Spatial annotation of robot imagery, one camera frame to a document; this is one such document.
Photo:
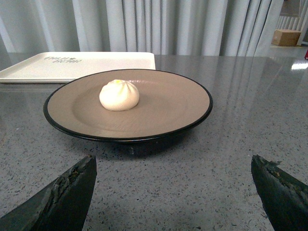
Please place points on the worn black right gripper right finger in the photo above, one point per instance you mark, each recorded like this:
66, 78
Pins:
284, 198

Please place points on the worn black right gripper left finger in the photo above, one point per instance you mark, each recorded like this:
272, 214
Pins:
60, 206

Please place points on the brown plate with black rim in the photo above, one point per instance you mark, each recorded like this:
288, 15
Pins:
169, 105

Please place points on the white steamed bun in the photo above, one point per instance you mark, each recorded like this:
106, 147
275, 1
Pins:
119, 95

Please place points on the white bear print tray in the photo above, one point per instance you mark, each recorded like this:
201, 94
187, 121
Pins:
63, 67

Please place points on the brown cardboard box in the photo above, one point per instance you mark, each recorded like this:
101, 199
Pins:
285, 37

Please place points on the grey curtain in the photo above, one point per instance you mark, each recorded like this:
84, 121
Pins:
181, 27

